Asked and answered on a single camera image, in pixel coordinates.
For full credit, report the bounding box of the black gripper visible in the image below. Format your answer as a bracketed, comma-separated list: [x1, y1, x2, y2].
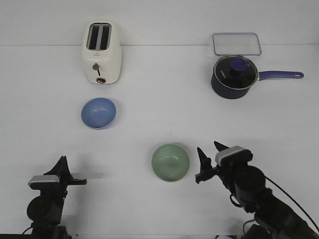
[195, 141, 239, 192]
[37, 156, 87, 199]

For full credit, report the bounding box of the green bowl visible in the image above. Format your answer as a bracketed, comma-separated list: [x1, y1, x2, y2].
[151, 143, 190, 182]

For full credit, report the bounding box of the blue bowl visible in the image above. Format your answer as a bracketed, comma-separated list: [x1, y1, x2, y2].
[81, 97, 117, 129]

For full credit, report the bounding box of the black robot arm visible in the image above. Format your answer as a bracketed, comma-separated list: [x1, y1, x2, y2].
[195, 141, 319, 239]
[27, 156, 87, 239]

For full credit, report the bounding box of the dark blue saucepan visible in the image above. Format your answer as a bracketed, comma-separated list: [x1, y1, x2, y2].
[211, 71, 304, 100]

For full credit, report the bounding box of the glass pot lid blue knob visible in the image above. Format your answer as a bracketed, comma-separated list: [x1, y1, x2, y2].
[213, 55, 259, 89]

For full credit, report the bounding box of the clear plastic container lid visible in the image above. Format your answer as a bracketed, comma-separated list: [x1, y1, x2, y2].
[212, 32, 262, 56]

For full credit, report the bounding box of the white two-slot toaster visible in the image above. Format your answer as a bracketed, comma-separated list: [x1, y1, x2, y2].
[82, 20, 122, 85]

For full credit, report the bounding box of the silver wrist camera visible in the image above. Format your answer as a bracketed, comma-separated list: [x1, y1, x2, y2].
[28, 175, 60, 187]
[215, 146, 253, 167]

